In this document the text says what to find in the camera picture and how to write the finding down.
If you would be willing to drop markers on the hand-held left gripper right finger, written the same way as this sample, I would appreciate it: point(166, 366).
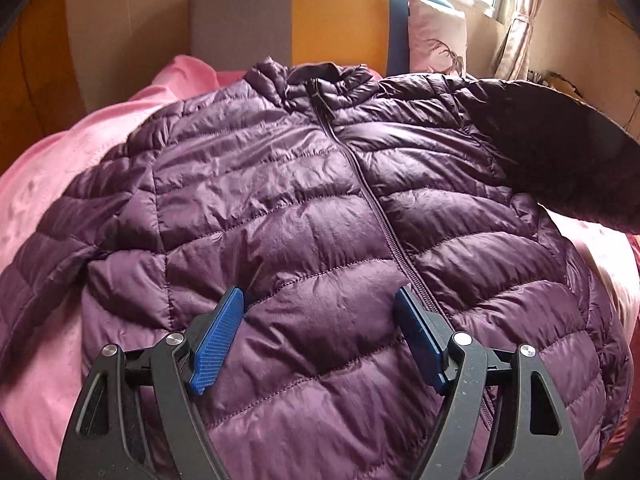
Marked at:
point(417, 332)

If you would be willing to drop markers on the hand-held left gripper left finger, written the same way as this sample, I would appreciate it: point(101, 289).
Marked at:
point(220, 332)

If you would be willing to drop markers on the purple quilted puffer jacket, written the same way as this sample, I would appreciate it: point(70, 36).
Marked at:
point(280, 200)

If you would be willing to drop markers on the pink bed blanket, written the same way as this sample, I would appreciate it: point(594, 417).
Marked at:
point(75, 125)

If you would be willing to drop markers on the cluttered wooden desk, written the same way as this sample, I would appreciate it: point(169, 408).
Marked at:
point(562, 85)

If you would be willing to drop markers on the pale pink printed pillow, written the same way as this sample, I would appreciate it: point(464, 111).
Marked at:
point(437, 40)

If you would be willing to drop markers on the pale floral curtain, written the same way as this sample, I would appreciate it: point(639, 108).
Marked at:
point(515, 25)

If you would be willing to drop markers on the grey yellow blue headboard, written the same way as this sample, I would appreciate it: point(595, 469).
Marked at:
point(330, 15)

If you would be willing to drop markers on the wooden wardrobe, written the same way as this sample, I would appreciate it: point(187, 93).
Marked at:
point(30, 60)

